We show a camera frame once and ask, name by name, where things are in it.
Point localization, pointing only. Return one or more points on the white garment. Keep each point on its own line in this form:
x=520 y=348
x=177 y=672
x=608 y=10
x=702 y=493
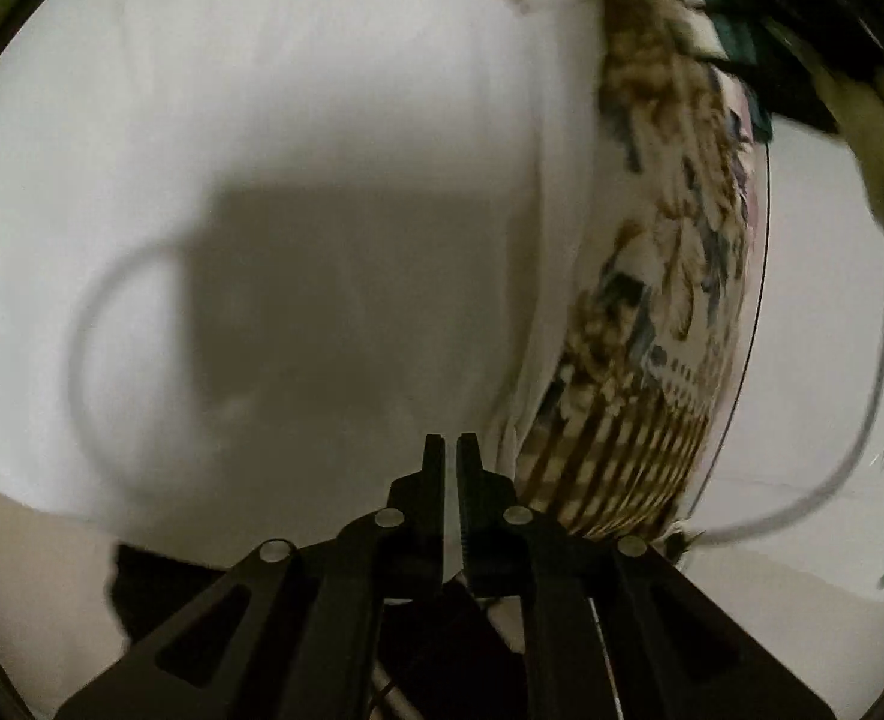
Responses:
x=299 y=90

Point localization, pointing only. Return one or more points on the black garment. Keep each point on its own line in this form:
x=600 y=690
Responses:
x=149 y=592

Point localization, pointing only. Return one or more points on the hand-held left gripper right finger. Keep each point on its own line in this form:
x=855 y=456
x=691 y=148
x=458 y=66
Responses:
x=468 y=487

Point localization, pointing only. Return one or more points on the floral bedsheet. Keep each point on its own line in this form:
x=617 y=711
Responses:
x=667 y=277

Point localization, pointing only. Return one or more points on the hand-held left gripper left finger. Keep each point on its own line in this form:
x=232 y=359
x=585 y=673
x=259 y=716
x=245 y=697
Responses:
x=434 y=480

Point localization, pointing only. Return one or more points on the dark green blanket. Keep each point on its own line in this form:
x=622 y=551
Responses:
x=757 y=37

